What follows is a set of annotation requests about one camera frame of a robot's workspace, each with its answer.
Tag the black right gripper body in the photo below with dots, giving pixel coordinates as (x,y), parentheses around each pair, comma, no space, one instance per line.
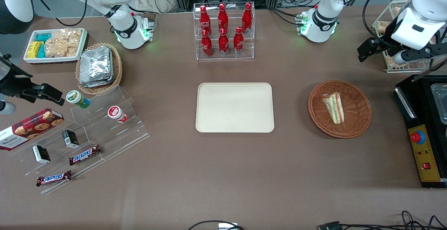
(13,82)

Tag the triangle sandwich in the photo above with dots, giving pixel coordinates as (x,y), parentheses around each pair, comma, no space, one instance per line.
(334,108)

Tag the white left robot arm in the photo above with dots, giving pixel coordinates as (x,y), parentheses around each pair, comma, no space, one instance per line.
(323,23)

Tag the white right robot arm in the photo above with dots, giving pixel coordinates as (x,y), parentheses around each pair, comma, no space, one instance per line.
(123,27)

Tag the round brown wicker basket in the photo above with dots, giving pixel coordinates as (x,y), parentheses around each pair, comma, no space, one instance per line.
(356,114)

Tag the oval wicker basket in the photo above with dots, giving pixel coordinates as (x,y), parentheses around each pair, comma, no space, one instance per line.
(117,69)

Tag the beige plastic tray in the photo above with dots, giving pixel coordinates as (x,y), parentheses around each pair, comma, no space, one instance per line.
(234,107)

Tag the white rectangular snack dish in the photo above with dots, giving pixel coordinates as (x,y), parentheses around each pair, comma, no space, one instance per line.
(29,60)

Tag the green yogurt cup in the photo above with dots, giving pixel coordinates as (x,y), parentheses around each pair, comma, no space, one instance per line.
(77,99)

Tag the clear box with pastries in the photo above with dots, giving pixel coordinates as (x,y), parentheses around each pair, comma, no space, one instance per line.
(380,13)

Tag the red tartan cookie box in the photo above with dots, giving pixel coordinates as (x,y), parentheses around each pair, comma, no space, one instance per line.
(31,127)

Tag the yellow snack packet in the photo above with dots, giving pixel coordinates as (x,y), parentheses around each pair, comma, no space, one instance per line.
(33,50)

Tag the teal snack packet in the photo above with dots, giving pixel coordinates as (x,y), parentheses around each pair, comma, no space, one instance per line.
(44,36)
(41,51)

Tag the silver foil pack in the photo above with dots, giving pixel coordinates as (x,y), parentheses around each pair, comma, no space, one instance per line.
(96,84)
(95,64)

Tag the small black box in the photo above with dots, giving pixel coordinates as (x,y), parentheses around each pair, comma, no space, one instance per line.
(41,154)
(71,138)

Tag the clear glass container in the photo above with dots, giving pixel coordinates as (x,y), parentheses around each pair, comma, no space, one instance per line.
(440,100)

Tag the black machine with yellow panel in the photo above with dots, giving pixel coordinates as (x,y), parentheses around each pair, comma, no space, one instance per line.
(419,104)

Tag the clear bag of rice crackers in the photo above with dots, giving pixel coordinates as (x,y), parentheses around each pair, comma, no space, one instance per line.
(63,43)

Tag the Snickers chocolate bar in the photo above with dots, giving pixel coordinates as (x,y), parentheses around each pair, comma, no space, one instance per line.
(85,154)
(54,178)

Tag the red yogurt cup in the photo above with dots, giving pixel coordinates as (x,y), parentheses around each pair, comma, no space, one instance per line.
(117,114)

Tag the clear acrylic stepped stand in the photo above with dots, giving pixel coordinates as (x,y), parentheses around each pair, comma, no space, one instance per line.
(115,139)

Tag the red emergency stop button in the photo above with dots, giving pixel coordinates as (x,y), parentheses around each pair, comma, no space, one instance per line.
(417,137)

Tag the red cola bottle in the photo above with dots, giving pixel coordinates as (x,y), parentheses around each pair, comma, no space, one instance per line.
(238,41)
(247,16)
(206,44)
(223,43)
(203,18)
(222,16)

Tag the clear acrylic bottle rack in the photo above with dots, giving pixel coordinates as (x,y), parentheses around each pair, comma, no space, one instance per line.
(225,57)

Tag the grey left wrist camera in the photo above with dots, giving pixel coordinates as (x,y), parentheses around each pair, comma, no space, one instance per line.
(401,59)

